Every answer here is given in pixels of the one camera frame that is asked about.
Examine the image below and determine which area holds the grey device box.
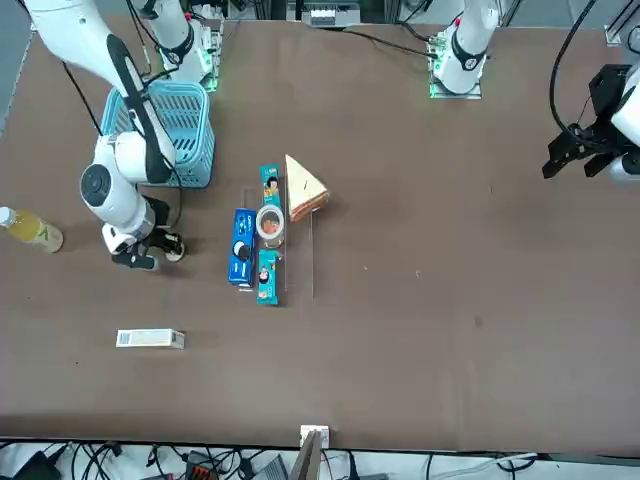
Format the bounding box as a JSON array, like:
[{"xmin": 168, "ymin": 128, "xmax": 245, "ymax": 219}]
[{"xmin": 260, "ymin": 458, "xmax": 290, "ymax": 480}]

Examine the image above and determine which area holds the black cable on table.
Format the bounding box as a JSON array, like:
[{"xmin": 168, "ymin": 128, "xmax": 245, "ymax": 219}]
[{"xmin": 343, "ymin": 27, "xmax": 432, "ymax": 57}]

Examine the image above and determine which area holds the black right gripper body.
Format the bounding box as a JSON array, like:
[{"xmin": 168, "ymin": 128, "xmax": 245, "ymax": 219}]
[{"xmin": 142, "ymin": 197, "xmax": 174, "ymax": 247}]

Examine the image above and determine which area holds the blue Oreo cookie box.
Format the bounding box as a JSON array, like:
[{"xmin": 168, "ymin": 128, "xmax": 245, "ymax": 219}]
[{"xmin": 227, "ymin": 208, "xmax": 258, "ymax": 287}]

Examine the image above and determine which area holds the yellow juice bottle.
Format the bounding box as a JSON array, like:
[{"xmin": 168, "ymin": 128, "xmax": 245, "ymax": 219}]
[{"xmin": 0, "ymin": 206, "xmax": 65, "ymax": 254}]

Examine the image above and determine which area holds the teal cartoon snack packet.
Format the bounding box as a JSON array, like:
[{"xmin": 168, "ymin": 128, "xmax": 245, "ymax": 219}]
[
  {"xmin": 256, "ymin": 248, "xmax": 281, "ymax": 307},
  {"xmin": 258, "ymin": 164, "xmax": 284, "ymax": 207}
]

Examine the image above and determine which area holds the light blue plastic basket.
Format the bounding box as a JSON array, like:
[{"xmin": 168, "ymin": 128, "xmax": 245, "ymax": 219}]
[{"xmin": 101, "ymin": 80, "xmax": 217, "ymax": 189}]

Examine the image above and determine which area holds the aluminium frame bracket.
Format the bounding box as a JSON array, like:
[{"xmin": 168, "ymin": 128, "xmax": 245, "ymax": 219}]
[{"xmin": 603, "ymin": 0, "xmax": 640, "ymax": 47}]

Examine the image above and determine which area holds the clear acrylic display shelf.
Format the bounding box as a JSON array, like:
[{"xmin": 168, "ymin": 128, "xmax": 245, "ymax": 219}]
[{"xmin": 234, "ymin": 187, "xmax": 318, "ymax": 300}]

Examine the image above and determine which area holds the grey camera post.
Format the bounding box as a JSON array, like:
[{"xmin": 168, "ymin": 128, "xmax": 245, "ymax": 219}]
[{"xmin": 289, "ymin": 429, "xmax": 325, "ymax": 480}]

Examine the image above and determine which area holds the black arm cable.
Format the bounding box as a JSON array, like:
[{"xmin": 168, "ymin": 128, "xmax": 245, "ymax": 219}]
[
  {"xmin": 59, "ymin": 0, "xmax": 184, "ymax": 226},
  {"xmin": 548, "ymin": 0, "xmax": 601, "ymax": 132}
]

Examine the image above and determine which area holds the orange and black connector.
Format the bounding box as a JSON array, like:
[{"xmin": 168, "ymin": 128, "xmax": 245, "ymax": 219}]
[{"xmin": 185, "ymin": 452, "xmax": 211, "ymax": 480}]

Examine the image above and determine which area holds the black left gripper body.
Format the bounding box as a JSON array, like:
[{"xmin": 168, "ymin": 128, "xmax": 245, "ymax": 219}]
[{"xmin": 572, "ymin": 64, "xmax": 633, "ymax": 152}]

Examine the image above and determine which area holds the black power adapter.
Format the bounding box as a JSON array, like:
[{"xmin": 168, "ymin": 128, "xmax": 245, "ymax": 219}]
[{"xmin": 9, "ymin": 449, "xmax": 59, "ymax": 480}]

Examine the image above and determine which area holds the triangular sandwich pack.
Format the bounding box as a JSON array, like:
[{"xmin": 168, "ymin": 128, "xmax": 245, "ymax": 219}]
[{"xmin": 284, "ymin": 153, "xmax": 333, "ymax": 224}]

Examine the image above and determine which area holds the white biscuit box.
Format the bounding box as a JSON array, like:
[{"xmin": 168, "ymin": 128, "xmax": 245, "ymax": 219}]
[{"xmin": 115, "ymin": 328, "xmax": 187, "ymax": 351}]

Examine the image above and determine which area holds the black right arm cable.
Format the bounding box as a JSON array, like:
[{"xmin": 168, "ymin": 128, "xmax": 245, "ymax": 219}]
[{"xmin": 59, "ymin": 0, "xmax": 184, "ymax": 226}]

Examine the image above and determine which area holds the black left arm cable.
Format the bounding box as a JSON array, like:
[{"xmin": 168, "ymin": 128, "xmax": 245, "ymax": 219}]
[{"xmin": 548, "ymin": 0, "xmax": 601, "ymax": 132}]

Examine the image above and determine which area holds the white table edge bracket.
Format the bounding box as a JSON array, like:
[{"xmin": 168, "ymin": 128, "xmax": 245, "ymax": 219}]
[{"xmin": 299, "ymin": 424, "xmax": 331, "ymax": 448}]

